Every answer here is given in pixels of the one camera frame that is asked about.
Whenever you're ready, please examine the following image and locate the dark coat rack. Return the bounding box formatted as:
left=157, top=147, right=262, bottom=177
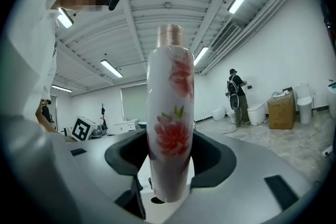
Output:
left=100, top=102, right=108, bottom=128

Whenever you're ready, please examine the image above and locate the white power strip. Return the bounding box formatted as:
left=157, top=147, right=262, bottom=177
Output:
left=322, top=145, right=334, bottom=158

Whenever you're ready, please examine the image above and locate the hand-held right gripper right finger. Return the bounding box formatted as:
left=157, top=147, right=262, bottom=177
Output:
left=178, top=130, right=320, bottom=224

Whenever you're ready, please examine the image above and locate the cardboard box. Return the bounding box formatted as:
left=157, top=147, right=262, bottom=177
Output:
left=267, top=92, right=297, bottom=130

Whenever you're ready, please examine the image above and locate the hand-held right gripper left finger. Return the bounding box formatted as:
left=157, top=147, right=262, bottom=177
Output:
left=51, top=129, right=148, bottom=224

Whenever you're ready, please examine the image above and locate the person's left forearm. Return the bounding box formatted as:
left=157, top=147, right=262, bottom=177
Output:
left=35, top=107, right=69, bottom=143

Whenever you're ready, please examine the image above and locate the black head-mounted camera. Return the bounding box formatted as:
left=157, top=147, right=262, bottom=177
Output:
left=108, top=0, right=124, bottom=12

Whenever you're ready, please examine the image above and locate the white foam packing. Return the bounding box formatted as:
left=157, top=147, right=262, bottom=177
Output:
left=272, top=87, right=293, bottom=98

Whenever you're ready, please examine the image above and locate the pink patterned bottle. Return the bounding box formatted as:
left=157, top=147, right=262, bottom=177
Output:
left=146, top=23, right=195, bottom=204

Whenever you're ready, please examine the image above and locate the ceiling air vent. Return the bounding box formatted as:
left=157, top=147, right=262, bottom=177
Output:
left=209, top=22, right=241, bottom=52

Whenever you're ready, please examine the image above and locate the white egg-shaped toilet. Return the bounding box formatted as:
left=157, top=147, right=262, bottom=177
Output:
left=212, top=105, right=226, bottom=121

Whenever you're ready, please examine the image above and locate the person's white shirt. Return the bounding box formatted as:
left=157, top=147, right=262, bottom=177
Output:
left=7, top=0, right=64, bottom=124

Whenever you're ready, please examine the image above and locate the white cabinet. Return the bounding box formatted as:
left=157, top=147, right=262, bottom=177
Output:
left=114, top=118, right=139, bottom=135

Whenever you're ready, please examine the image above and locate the grey window blind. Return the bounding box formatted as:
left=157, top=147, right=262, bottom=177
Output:
left=120, top=85, right=148, bottom=122

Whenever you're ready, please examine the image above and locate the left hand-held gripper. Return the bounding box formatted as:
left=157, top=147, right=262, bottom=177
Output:
left=71, top=116, right=108, bottom=143

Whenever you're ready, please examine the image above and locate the white cylindrical bin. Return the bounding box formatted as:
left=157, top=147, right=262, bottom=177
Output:
left=326, top=81, right=336, bottom=124

